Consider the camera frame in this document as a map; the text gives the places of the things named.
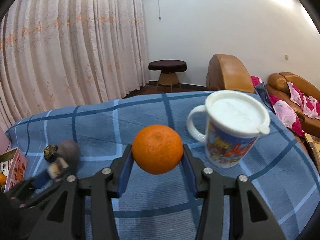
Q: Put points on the pink floral cushion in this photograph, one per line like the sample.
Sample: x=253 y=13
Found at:
x=308 y=104

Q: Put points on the brown leather armchair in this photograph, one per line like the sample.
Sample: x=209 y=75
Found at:
x=227 y=72

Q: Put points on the small orange tangerine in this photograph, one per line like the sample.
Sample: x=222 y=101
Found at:
x=3 y=180

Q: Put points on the pink tin box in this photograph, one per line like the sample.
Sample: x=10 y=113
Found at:
x=13 y=166

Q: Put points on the blue plaid tablecloth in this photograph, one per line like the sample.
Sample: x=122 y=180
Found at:
x=162 y=206

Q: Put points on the purple passion fruit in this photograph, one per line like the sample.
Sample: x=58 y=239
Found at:
x=69 y=151

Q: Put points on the pink floral curtain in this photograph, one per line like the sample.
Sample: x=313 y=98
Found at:
x=59 y=53

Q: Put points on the white printed mug with lid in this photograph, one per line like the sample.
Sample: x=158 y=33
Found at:
x=235 y=121

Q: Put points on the dark round stool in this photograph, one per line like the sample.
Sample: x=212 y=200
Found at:
x=168 y=71

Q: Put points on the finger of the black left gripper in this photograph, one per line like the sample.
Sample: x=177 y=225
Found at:
x=60 y=170
x=41 y=179

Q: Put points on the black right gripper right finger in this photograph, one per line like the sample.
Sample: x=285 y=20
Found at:
x=249 y=215

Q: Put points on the round orange tangerine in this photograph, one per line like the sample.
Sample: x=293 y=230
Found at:
x=157 y=149

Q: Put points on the brown leather sofa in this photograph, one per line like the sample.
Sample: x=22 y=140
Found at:
x=277 y=85

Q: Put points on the dark brown water chestnut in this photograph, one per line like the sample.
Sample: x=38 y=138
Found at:
x=49 y=153

